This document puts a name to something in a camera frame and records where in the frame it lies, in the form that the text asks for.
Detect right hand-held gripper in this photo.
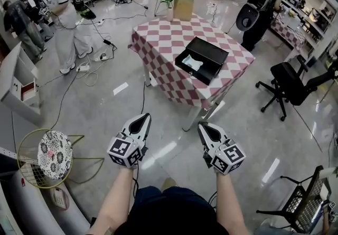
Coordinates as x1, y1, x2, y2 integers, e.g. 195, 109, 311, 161
198, 121, 247, 176

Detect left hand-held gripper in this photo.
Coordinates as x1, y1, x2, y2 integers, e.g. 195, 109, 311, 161
107, 112, 153, 169

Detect white and blue plastic packet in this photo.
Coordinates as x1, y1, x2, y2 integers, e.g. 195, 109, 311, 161
182, 54, 204, 71

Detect black box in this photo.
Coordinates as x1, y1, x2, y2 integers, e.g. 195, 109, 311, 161
174, 36, 230, 86

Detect person's right forearm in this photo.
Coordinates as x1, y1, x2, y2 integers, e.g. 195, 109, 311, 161
215, 172, 248, 235

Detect person's left forearm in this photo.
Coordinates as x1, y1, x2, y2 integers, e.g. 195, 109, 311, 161
87, 166, 138, 235

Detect brown cardboard box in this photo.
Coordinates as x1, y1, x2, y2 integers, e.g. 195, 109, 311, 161
173, 0, 194, 22

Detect person's shoe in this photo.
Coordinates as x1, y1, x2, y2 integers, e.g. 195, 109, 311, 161
161, 177, 178, 192

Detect person's dark blue trousers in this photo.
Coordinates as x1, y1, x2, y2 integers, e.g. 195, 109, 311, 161
113, 185, 230, 235

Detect red white checked tablecloth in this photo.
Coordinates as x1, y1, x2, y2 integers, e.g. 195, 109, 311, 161
128, 13, 256, 110

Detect black office chair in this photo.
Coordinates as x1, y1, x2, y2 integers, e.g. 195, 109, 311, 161
255, 54, 338, 121

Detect white keypad telephone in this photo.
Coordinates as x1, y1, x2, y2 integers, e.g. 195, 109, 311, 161
52, 187, 67, 208

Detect black mesh chair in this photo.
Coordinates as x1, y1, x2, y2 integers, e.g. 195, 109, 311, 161
256, 165, 332, 234

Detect small checked cloth table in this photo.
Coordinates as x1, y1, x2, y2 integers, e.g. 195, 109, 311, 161
269, 16, 304, 52

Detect white drawer cabinet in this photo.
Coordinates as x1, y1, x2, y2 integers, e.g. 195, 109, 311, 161
0, 41, 44, 127

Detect white shelf rack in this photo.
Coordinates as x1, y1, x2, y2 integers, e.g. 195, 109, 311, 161
279, 0, 338, 42

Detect short black floor cable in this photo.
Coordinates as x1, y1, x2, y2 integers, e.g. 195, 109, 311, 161
139, 80, 147, 115

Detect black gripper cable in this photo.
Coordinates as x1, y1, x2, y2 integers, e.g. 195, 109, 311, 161
208, 191, 219, 211
131, 168, 140, 200

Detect long black floor cable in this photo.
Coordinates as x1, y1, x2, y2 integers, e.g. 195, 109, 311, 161
36, 70, 81, 130

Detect floral cushion wire stool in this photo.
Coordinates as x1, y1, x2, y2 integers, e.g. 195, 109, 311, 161
17, 128, 105, 190

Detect white wire basket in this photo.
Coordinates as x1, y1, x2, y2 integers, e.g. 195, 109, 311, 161
18, 161, 53, 189

